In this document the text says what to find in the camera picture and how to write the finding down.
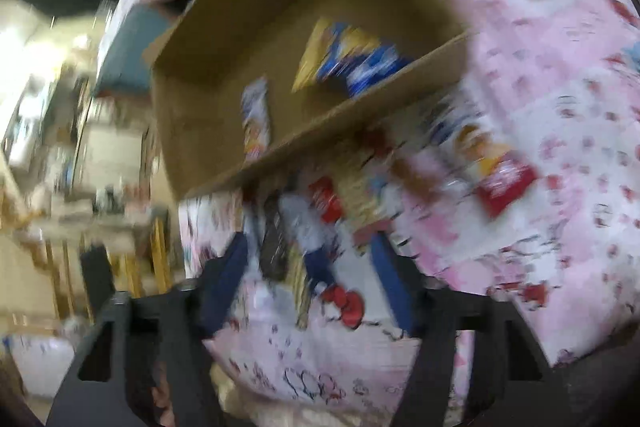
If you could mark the white blue snack packet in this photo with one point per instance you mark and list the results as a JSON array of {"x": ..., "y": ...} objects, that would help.
[{"x": 310, "y": 232}]

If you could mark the teal mattress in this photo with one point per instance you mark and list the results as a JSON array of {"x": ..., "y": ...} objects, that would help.
[{"x": 130, "y": 52}]

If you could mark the white orange snack packet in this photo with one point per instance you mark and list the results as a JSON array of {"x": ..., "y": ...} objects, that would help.
[{"x": 472, "y": 139}]

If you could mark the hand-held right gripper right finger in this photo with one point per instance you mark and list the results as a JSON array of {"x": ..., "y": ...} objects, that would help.
[{"x": 395, "y": 287}]

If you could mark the white plastic bag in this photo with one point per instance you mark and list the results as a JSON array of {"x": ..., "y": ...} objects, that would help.
[{"x": 35, "y": 357}]

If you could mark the small white red snack packet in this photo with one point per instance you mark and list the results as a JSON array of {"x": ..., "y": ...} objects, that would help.
[{"x": 255, "y": 122}]

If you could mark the yellow wooden chair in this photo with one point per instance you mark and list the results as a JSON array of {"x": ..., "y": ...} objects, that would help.
[{"x": 159, "y": 257}]

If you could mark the yellow blue snack packet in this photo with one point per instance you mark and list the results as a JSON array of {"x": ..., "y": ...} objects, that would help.
[{"x": 350, "y": 52}]

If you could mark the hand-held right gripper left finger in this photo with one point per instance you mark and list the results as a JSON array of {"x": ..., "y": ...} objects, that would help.
[{"x": 225, "y": 277}]

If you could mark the dark brown snack packet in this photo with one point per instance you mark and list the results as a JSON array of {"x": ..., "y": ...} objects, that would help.
[{"x": 272, "y": 237}]

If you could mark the pink printed blanket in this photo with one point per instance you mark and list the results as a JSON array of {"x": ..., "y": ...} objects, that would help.
[{"x": 550, "y": 57}]

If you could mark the brown cardboard box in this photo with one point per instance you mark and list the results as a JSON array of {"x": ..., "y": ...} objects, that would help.
[{"x": 225, "y": 72}]

